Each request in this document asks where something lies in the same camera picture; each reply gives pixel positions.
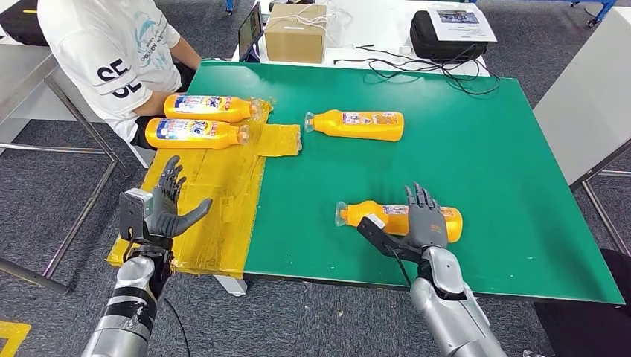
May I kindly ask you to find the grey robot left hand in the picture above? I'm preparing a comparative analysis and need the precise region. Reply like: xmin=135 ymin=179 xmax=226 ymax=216
xmin=147 ymin=155 xmax=214 ymax=239

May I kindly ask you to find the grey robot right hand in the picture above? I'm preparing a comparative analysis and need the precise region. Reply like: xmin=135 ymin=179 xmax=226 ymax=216
xmin=403 ymin=182 xmax=450 ymax=251

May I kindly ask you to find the orange detergent bottle clear cap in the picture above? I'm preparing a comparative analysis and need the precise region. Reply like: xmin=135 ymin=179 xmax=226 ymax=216
xmin=304 ymin=109 xmax=406 ymax=143
xmin=163 ymin=94 xmax=265 ymax=123
xmin=335 ymin=199 xmax=464 ymax=245
xmin=144 ymin=117 xmax=251 ymax=150

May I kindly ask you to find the green table mat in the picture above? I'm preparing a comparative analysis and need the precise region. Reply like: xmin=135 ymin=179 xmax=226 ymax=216
xmin=185 ymin=60 xmax=626 ymax=306

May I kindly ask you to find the white table foot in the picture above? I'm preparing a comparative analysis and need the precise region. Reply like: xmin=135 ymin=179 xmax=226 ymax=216
xmin=217 ymin=274 xmax=249 ymax=298

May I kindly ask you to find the yellow taped mat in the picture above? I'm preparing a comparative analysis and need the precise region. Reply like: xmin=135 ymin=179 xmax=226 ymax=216
xmin=106 ymin=97 xmax=303 ymax=280

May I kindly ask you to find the person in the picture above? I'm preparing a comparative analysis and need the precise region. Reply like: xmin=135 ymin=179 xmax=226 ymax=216
xmin=36 ymin=0 xmax=203 ymax=151

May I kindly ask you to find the black carrying case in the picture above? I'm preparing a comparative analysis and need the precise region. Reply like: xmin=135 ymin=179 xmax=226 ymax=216
xmin=410 ymin=9 xmax=490 ymax=62

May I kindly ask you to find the yellow floor tape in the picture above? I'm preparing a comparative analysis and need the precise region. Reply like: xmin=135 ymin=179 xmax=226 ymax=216
xmin=0 ymin=321 xmax=32 ymax=357

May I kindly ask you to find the person's leg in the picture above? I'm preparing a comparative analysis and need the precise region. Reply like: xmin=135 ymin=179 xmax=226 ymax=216
xmin=534 ymin=248 xmax=631 ymax=357

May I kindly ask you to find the grey steel table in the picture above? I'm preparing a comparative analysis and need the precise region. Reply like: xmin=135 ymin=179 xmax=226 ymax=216
xmin=0 ymin=44 xmax=133 ymax=297

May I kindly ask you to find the white printed paper sheet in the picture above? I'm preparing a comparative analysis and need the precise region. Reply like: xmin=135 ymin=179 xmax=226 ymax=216
xmin=427 ymin=2 xmax=499 ymax=43

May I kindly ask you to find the pale grey desk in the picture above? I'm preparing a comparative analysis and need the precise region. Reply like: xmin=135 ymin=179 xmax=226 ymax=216
xmin=534 ymin=5 xmax=631 ymax=257

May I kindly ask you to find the white table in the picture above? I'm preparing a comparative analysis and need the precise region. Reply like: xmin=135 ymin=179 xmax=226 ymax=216
xmin=230 ymin=0 xmax=493 ymax=78

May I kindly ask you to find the black tablet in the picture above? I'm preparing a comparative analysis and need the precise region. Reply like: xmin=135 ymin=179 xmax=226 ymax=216
xmin=237 ymin=1 xmax=265 ymax=63

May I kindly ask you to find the brown cardboard box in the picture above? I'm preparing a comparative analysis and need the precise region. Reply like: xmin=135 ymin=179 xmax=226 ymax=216
xmin=264 ymin=2 xmax=328 ymax=64

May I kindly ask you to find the black bag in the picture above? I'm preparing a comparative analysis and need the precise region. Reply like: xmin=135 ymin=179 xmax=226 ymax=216
xmin=0 ymin=0 xmax=51 ymax=48

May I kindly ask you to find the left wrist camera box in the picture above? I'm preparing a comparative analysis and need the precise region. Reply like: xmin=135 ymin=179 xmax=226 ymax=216
xmin=118 ymin=187 xmax=155 ymax=243

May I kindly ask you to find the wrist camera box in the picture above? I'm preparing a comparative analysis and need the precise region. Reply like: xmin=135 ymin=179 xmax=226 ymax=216
xmin=356 ymin=213 xmax=424 ymax=263
xmin=118 ymin=187 xmax=155 ymax=243

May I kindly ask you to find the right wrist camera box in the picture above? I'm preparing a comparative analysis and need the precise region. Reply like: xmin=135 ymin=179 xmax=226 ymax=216
xmin=356 ymin=213 xmax=424 ymax=263

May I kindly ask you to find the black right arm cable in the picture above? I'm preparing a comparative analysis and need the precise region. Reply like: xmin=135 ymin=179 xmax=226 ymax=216
xmin=386 ymin=245 xmax=414 ymax=288

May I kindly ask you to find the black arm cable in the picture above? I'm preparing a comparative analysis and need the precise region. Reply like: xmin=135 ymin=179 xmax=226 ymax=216
xmin=386 ymin=245 xmax=414 ymax=288
xmin=162 ymin=295 xmax=193 ymax=357

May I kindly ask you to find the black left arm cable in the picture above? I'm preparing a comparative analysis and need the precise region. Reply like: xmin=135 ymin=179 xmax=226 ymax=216
xmin=162 ymin=295 xmax=193 ymax=357

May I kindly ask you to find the white cord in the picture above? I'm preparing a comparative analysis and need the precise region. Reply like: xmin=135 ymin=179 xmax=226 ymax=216
xmin=266 ymin=1 xmax=354 ymax=48

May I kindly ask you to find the blue cart frame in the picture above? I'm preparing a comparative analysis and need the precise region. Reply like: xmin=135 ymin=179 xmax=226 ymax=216
xmin=571 ymin=0 xmax=618 ymax=25

